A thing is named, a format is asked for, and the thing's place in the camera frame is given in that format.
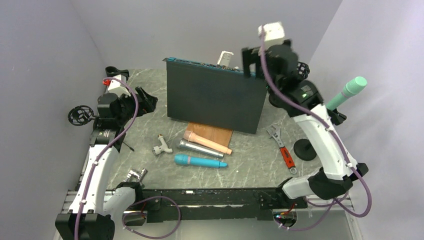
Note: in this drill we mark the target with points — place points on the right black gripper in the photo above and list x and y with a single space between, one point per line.
251 55

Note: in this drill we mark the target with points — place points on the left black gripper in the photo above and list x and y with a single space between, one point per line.
148 104

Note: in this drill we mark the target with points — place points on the black round-base clip stand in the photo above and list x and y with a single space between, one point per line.
112 71

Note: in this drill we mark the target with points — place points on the black tripod shock-mount stand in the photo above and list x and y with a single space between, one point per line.
107 125

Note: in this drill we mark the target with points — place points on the pink microphone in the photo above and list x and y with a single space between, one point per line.
193 137

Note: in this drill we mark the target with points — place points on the grey microphone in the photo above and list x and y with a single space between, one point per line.
200 148

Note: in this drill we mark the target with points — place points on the blue microphone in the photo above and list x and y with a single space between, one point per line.
183 159

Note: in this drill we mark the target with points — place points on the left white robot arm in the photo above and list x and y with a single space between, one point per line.
89 216

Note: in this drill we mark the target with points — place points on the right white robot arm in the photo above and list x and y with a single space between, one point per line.
306 107

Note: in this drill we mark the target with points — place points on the black clip stand right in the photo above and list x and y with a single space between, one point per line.
304 150

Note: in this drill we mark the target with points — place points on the mint green microphone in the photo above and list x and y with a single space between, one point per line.
351 89

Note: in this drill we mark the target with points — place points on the white object behind panel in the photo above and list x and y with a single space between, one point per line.
225 58

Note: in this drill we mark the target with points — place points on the white plastic faucet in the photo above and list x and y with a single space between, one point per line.
163 148

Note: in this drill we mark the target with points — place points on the dark grey upright panel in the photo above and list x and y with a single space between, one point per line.
215 95

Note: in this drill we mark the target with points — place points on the chrome metal faucet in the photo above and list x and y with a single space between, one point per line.
136 176

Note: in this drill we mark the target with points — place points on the adjustable wrench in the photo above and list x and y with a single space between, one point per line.
275 133

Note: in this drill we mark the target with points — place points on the wooden board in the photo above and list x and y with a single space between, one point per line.
218 135

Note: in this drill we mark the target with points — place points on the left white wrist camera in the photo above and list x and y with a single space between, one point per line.
115 87

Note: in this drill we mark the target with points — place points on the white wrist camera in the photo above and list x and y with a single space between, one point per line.
271 34
115 87

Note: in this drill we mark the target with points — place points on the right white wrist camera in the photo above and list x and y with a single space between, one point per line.
271 34

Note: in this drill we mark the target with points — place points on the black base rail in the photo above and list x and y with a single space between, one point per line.
216 203

